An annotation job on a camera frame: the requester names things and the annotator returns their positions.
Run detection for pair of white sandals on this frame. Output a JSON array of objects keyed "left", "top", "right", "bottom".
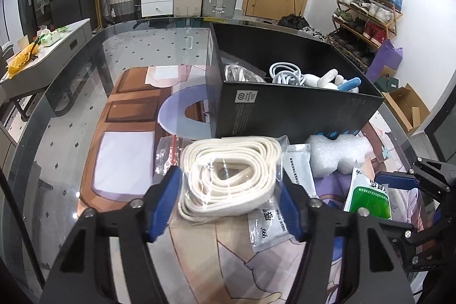
[{"left": 301, "top": 26, "right": 330, "bottom": 41}]

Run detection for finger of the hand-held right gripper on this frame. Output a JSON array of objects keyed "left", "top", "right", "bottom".
[
  {"left": 386, "top": 219, "right": 453, "bottom": 272},
  {"left": 377, "top": 157, "right": 456, "bottom": 199}
]

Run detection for black umbrella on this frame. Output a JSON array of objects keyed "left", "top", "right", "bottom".
[{"left": 277, "top": 0, "right": 309, "bottom": 30}]

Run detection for purple bag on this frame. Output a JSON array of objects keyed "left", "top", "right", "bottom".
[{"left": 365, "top": 40, "right": 404, "bottom": 84}]

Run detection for green box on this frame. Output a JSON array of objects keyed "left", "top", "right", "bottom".
[{"left": 378, "top": 74, "right": 400, "bottom": 93}]

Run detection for green and white packet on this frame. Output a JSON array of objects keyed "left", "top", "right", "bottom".
[{"left": 344, "top": 167, "right": 392, "bottom": 221}]

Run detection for wicker basket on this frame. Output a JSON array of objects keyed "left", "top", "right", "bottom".
[{"left": 108, "top": 0, "right": 140, "bottom": 23}]

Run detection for grey coffee table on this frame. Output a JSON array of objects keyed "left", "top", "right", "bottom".
[{"left": 0, "top": 18, "right": 94, "bottom": 123}]

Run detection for open cardboard box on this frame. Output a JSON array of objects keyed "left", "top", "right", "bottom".
[{"left": 383, "top": 83, "right": 431, "bottom": 133}]

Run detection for white printed packet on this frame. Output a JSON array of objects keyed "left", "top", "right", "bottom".
[{"left": 247, "top": 144, "right": 316, "bottom": 253}]

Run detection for cream strap bundle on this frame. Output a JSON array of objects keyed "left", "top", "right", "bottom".
[{"left": 177, "top": 135, "right": 290, "bottom": 224}]

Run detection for wooden shoe rack with shoes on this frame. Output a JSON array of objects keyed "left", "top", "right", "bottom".
[{"left": 329, "top": 0, "right": 403, "bottom": 68}]

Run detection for black cardboard box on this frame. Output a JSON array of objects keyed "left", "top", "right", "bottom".
[{"left": 205, "top": 22, "right": 384, "bottom": 144}]

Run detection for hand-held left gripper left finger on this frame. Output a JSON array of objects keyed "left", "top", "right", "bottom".
[{"left": 38, "top": 166, "right": 184, "bottom": 304}]

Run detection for white and blue plush toy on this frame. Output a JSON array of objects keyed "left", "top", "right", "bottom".
[{"left": 303, "top": 69, "right": 361, "bottom": 93}]

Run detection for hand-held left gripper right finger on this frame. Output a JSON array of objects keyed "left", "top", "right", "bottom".
[{"left": 278, "top": 179, "right": 416, "bottom": 304}]

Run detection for clear zip bag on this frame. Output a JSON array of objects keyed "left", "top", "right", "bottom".
[{"left": 153, "top": 136, "right": 183, "bottom": 183}]

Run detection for white cable bundle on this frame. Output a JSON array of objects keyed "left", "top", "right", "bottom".
[{"left": 269, "top": 62, "right": 307, "bottom": 85}]

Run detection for white foam wrap piece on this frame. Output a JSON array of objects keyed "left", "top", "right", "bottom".
[{"left": 304, "top": 133, "right": 373, "bottom": 178}]

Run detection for yellow plastic bag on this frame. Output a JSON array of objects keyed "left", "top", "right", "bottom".
[{"left": 6, "top": 42, "right": 38, "bottom": 77}]

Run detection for green and white packages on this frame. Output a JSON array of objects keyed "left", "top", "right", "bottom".
[{"left": 37, "top": 25, "right": 70, "bottom": 47}]

